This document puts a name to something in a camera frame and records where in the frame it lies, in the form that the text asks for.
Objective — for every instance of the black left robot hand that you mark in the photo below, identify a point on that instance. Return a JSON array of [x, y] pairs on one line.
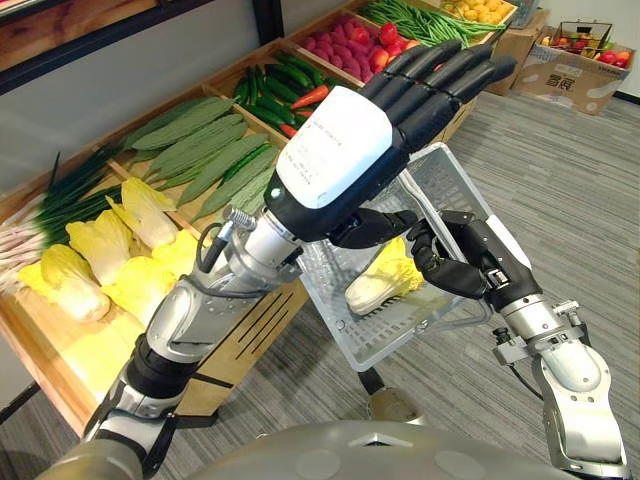
[[340, 150]]

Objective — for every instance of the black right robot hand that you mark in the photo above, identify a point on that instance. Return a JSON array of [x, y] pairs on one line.
[[492, 260]]

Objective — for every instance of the yellow napa cabbage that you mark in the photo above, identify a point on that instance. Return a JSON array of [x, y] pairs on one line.
[[70, 285], [140, 290], [145, 210], [102, 245], [380, 285], [175, 250]]

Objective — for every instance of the translucent white plastic basket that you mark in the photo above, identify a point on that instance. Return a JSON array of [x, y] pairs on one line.
[[390, 335]]

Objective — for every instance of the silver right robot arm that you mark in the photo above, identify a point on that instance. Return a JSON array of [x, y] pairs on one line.
[[575, 370]]

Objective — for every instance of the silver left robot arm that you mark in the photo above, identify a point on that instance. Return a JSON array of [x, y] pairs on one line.
[[200, 310]]

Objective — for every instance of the wooden vegetable display stand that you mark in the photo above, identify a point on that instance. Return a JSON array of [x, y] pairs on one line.
[[75, 360]]

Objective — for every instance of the red chili pepper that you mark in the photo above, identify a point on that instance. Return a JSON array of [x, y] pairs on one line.
[[288, 130]]

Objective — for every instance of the orange-red carrot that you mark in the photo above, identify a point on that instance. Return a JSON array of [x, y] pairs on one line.
[[311, 97]]

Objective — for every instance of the purple sweet potato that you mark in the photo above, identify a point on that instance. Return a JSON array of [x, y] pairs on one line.
[[308, 43], [325, 49], [340, 33], [347, 61], [358, 47]]

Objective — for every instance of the green bitter gourd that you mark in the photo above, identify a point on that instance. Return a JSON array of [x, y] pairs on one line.
[[200, 145], [220, 167], [235, 192], [257, 197], [185, 122]]

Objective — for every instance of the red tomato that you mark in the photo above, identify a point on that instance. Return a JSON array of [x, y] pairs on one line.
[[394, 50], [378, 58], [359, 35], [388, 34]]

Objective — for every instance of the green bean pile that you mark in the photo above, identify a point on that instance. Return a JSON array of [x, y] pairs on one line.
[[425, 20]]

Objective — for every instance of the robot leg and foot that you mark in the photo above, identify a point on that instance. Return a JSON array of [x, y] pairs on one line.
[[395, 402]]

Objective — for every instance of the white printed cardboard box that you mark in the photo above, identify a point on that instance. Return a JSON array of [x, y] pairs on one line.
[[565, 80]]

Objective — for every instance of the yellow fruit pile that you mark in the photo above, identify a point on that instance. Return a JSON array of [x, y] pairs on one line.
[[480, 11]]

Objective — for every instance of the brown cardboard box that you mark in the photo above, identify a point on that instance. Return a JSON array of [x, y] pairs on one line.
[[515, 55]]

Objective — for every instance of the red fruit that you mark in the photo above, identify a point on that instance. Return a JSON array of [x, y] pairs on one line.
[[621, 58]]

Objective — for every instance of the grey robot torso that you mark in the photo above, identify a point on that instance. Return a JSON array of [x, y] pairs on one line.
[[325, 455]]

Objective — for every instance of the dark green scallion bunch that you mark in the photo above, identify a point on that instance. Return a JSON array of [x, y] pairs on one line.
[[75, 195]]

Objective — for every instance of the wooden shelf board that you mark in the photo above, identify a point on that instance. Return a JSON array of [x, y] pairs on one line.
[[60, 25]]

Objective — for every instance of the pale pink-white stalk bunch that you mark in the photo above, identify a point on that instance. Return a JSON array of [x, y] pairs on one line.
[[20, 250]]

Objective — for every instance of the black metal shelf frame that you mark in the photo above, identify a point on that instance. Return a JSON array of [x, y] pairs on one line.
[[100, 50]]

